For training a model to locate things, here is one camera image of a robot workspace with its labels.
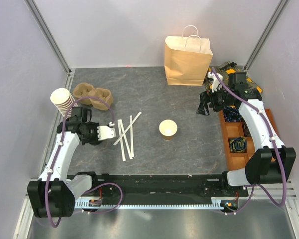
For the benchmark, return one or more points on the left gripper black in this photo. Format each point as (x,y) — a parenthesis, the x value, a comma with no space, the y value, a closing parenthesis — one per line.
(95,138)

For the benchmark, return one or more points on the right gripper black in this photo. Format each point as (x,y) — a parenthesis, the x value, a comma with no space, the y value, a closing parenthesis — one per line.
(206,97)

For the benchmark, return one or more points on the brown paper coffee cup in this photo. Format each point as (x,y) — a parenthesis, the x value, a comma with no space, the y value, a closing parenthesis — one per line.
(168,128)

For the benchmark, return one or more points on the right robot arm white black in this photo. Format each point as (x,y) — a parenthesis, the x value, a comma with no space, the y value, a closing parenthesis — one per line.
(272,161)

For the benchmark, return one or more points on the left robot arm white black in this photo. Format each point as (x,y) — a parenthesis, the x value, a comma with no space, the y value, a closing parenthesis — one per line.
(53,194)

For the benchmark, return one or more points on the stack of black lids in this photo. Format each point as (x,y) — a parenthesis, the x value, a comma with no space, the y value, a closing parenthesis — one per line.
(95,143)

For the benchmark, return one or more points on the dark blue striped rolled item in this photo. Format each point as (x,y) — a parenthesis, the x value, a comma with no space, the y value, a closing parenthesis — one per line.
(231,114)

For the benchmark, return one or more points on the brown pulp cup carrier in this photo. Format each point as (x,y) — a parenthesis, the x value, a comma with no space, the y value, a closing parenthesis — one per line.
(85,89)

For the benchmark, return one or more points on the stack of paper cups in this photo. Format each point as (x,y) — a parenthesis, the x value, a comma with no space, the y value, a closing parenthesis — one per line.
(62,99)

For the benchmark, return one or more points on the camouflage folded cloth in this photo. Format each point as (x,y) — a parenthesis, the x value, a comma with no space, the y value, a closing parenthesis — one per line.
(225,69)

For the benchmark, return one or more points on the black rolled item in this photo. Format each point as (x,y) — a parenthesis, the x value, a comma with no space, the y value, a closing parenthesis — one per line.
(246,130)

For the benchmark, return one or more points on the blue yellow rolled item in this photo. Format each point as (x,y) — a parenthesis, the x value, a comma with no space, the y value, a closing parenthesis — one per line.
(238,145)

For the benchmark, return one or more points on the orange wooden compartment tray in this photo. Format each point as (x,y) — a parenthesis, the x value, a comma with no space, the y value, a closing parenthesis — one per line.
(231,130)

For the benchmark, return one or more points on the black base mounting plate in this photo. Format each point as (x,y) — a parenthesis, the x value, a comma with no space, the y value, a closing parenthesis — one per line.
(163,189)

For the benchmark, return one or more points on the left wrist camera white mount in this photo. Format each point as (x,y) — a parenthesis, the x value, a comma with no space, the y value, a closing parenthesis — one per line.
(106,131)

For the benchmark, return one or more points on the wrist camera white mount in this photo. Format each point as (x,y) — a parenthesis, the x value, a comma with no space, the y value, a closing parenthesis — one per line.
(106,131)
(216,81)

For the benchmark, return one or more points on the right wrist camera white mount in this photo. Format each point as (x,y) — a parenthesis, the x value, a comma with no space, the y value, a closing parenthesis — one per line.
(216,81)

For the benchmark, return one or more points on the brown paper bag with handles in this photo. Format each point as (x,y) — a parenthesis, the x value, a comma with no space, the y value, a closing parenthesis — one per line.
(187,58)

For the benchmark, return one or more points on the grey slotted cable duct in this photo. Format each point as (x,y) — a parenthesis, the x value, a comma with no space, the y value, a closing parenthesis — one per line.
(89,204)

